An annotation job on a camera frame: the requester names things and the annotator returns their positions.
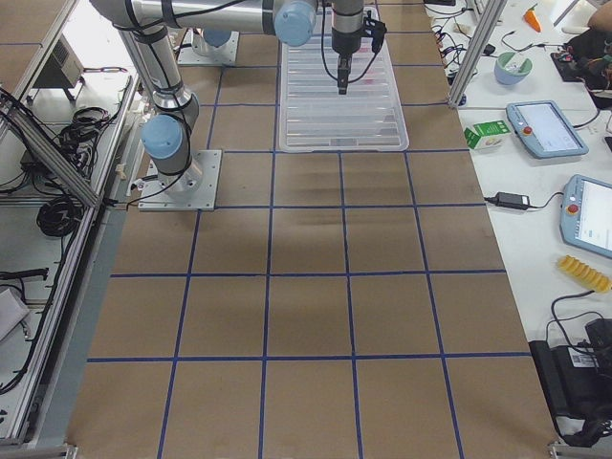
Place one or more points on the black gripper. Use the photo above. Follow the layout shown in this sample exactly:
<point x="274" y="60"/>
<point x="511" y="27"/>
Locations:
<point x="345" y="40"/>

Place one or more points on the clear plastic box lid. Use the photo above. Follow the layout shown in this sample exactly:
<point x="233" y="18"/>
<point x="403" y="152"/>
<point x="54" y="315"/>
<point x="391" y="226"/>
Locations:
<point x="314" y="116"/>

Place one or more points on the green white carton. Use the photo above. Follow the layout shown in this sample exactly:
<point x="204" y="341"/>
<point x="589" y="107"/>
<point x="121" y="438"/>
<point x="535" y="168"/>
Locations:
<point x="486" y="134"/>

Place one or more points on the green round bowl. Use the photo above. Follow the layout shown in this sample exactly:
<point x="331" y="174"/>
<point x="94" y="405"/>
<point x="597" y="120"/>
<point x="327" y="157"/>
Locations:
<point x="511" y="68"/>

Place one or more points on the orange carrot toy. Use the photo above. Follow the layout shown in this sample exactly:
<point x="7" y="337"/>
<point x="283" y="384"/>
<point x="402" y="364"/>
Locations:
<point x="531" y="19"/>

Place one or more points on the black power adapter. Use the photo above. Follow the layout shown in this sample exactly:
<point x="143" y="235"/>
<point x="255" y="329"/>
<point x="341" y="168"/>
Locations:
<point x="511" y="200"/>

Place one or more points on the blue teach pendant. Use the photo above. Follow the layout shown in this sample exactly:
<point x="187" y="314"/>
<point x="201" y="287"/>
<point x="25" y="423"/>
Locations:
<point x="585" y="217"/>
<point x="544" y="130"/>

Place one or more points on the yellow toy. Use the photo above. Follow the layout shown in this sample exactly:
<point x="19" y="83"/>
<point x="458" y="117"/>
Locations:
<point x="587" y="276"/>

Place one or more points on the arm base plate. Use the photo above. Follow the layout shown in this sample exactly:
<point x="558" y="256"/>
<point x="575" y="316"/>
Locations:
<point x="196" y="189"/>
<point x="226" y="57"/>

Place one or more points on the aluminium frame post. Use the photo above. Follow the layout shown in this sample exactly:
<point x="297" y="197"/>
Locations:
<point x="480" y="39"/>

